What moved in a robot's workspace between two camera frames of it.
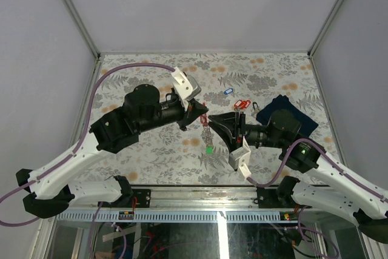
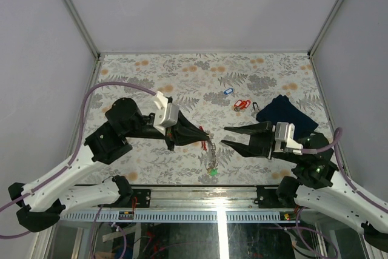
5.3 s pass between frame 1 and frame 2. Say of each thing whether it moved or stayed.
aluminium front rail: stayed
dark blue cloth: stayed
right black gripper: moved
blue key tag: stayed
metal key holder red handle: moved
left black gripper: moved
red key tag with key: moved
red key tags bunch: stayed
